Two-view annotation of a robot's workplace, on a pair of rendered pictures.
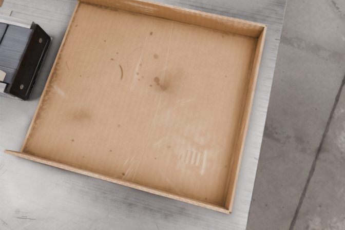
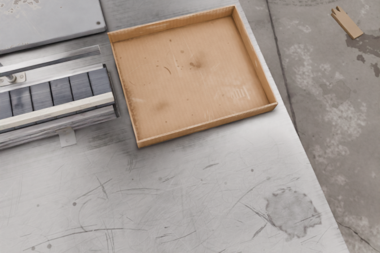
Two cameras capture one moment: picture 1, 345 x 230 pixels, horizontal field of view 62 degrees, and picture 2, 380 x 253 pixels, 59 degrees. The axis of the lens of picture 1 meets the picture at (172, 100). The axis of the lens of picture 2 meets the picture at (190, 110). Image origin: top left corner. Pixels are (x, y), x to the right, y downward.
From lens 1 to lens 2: 0.41 m
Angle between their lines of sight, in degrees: 16
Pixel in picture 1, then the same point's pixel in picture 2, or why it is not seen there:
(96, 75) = (154, 79)
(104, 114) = (174, 97)
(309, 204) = (305, 139)
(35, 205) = (169, 169)
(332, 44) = (253, 16)
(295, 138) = not seen: hidden behind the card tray
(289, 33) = not seen: hidden behind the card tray
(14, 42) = (99, 80)
